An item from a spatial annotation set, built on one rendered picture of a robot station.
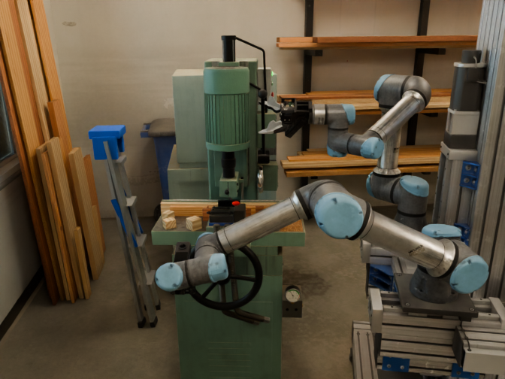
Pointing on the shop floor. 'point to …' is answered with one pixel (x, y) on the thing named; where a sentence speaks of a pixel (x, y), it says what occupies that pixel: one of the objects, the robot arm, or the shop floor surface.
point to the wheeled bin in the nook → (161, 134)
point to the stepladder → (106, 139)
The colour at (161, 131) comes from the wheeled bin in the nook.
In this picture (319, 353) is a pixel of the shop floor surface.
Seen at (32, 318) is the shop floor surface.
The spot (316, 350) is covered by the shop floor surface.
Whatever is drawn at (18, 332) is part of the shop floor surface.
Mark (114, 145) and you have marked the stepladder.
